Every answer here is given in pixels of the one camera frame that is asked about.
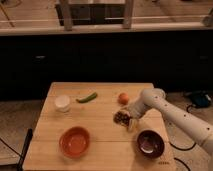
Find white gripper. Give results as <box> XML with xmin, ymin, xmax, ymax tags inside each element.
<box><xmin>127</xmin><ymin>99</ymin><xmax>149</xmax><ymax>132</ymax></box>

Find dark grape bunch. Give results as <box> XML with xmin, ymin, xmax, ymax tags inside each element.
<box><xmin>113</xmin><ymin>111</ymin><xmax>130</xmax><ymax>126</ymax></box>

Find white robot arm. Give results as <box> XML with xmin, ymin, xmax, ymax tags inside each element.
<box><xmin>127</xmin><ymin>88</ymin><xmax>213</xmax><ymax>156</ymax></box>

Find dark purple bowl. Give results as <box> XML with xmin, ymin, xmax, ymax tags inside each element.
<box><xmin>137</xmin><ymin>130</ymin><xmax>165</xmax><ymax>159</ymax></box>

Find red bowl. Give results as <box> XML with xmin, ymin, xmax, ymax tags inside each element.
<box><xmin>59</xmin><ymin>126</ymin><xmax>90</xmax><ymax>159</ymax></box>

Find orange fruit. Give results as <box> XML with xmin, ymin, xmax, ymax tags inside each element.
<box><xmin>118</xmin><ymin>93</ymin><xmax>129</xmax><ymax>105</ymax></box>

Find green pepper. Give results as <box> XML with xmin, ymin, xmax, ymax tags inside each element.
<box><xmin>76</xmin><ymin>92</ymin><xmax>98</xmax><ymax>103</ymax></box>

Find dark blue object on floor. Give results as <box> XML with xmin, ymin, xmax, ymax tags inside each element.
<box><xmin>185</xmin><ymin>91</ymin><xmax>212</xmax><ymax>108</ymax></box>

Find white cup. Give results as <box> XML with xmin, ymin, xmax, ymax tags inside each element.
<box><xmin>54</xmin><ymin>95</ymin><xmax>70</xmax><ymax>112</ymax></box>

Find black cable on floor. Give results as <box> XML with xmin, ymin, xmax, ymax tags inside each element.
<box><xmin>169</xmin><ymin>103</ymin><xmax>201</xmax><ymax>171</ymax></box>

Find right wooden post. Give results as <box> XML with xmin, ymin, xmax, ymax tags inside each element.
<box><xmin>122</xmin><ymin>0</ymin><xmax>134</xmax><ymax>29</ymax></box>

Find wooden post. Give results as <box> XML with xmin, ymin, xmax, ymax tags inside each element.
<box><xmin>122</xmin><ymin>0</ymin><xmax>134</xmax><ymax>29</ymax></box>
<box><xmin>59</xmin><ymin>0</ymin><xmax>72</xmax><ymax>31</ymax></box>

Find left wooden post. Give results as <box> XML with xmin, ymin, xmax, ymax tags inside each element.
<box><xmin>59</xmin><ymin>0</ymin><xmax>72</xmax><ymax>31</ymax></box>

